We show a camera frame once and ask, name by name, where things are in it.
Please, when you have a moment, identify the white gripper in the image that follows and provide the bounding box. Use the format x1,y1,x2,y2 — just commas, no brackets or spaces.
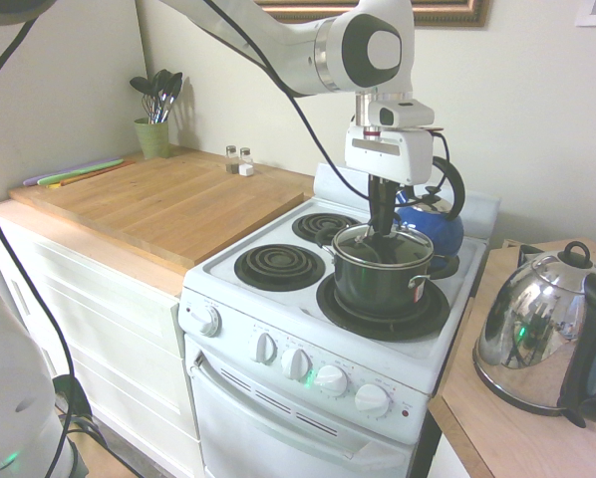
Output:
344,124,436,236

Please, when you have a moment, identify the glass pot lid black handle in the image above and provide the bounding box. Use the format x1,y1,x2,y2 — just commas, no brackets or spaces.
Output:
331,222,435,265

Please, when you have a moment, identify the dark cooking pot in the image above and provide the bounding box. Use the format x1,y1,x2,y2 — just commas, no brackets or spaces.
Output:
315,226,448,316

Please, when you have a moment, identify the black coil burner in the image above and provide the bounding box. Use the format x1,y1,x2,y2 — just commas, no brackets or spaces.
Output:
291,212,364,248
233,243,327,293
316,271,451,343
425,252,462,281

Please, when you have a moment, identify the blue stovetop kettle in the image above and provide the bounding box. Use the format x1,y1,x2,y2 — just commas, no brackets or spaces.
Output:
394,154,466,260

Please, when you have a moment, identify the glass salt shaker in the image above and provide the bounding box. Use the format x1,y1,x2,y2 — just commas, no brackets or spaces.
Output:
238,146,257,177

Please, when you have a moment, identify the white electric stove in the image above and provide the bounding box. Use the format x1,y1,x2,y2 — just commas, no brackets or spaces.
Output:
177,161,501,478

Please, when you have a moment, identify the chrome electric kettle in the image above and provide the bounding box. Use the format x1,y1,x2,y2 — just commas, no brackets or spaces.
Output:
471,240,596,429

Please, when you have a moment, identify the white burner knob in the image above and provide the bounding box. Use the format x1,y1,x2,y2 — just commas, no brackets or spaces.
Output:
281,348,312,381
355,383,391,419
313,364,349,397
253,332,278,364

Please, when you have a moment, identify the gold framed painting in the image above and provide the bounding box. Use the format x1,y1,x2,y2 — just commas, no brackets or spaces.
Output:
255,0,492,29

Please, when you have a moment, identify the white oven dial knob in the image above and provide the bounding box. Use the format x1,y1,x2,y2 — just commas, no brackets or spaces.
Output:
196,304,222,338

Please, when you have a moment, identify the wooden butcher block board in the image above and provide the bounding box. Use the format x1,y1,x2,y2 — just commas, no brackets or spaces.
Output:
8,150,315,276

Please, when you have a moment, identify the green utensil cup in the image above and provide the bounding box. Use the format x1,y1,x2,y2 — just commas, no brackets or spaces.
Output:
132,118,170,159

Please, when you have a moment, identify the black kitchen spoon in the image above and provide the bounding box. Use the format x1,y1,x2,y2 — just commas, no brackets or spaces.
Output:
150,69,173,123
163,72,184,123

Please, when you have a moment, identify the white oven door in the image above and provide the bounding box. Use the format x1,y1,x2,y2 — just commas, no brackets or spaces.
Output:
182,333,424,478

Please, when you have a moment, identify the black kitchen ladle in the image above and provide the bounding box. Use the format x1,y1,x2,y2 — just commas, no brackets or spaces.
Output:
129,75,155,123

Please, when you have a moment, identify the orange red knife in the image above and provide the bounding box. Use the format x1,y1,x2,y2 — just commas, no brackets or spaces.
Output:
60,160,137,188

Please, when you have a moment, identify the white cabinet with counter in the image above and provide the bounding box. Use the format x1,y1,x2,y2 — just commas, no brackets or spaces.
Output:
0,197,205,478

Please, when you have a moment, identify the green knife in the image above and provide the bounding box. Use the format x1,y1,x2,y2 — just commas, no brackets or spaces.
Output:
37,161,126,188

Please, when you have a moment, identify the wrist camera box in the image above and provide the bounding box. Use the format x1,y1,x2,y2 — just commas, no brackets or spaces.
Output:
367,98,436,129

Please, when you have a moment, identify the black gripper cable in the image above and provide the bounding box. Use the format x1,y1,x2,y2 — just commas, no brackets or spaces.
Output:
197,0,379,206

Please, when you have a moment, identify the black base cable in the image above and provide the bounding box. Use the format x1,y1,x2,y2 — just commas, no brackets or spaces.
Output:
0,0,88,449

